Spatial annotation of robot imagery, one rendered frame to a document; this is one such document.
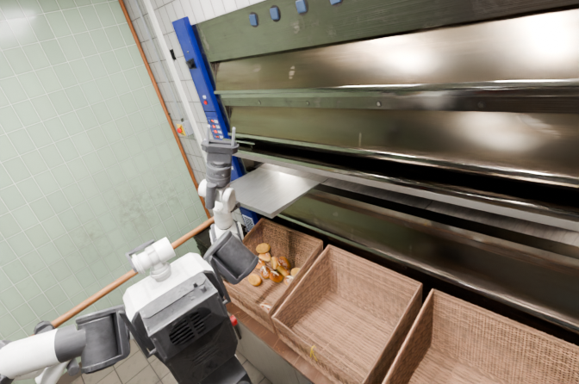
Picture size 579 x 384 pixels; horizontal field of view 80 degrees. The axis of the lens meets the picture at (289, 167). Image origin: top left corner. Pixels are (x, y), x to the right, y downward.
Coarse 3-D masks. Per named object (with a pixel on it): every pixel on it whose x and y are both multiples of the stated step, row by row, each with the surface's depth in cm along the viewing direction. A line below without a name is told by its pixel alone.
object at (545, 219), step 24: (240, 144) 211; (264, 144) 202; (312, 168) 150; (360, 168) 141; (384, 168) 137; (408, 168) 133; (408, 192) 117; (432, 192) 111; (480, 192) 106; (504, 192) 104; (528, 192) 101; (552, 192) 99; (576, 192) 97; (528, 216) 92
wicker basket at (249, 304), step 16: (256, 224) 230; (272, 224) 226; (256, 240) 232; (272, 240) 229; (288, 240) 217; (320, 240) 195; (272, 256) 233; (288, 256) 220; (304, 256) 208; (256, 272) 225; (304, 272) 189; (240, 288) 214; (256, 288) 211; (272, 288) 208; (288, 288) 180; (240, 304) 197; (256, 304) 180; (272, 304) 197; (272, 320) 176; (288, 320) 183
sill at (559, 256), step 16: (320, 192) 179; (336, 192) 172; (352, 192) 168; (368, 208) 158; (384, 208) 150; (400, 208) 147; (416, 208) 144; (432, 224) 135; (448, 224) 130; (464, 224) 128; (480, 224) 126; (480, 240) 123; (496, 240) 118; (512, 240) 115; (528, 240) 113; (544, 240) 111; (544, 256) 109; (560, 256) 105; (576, 256) 103
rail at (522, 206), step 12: (264, 156) 174; (276, 156) 168; (324, 168) 144; (336, 168) 139; (384, 180) 123; (396, 180) 119; (444, 192) 107; (456, 192) 104; (468, 192) 103; (492, 204) 98; (504, 204) 95; (516, 204) 93; (528, 204) 91; (552, 216) 87; (564, 216) 85; (576, 216) 84
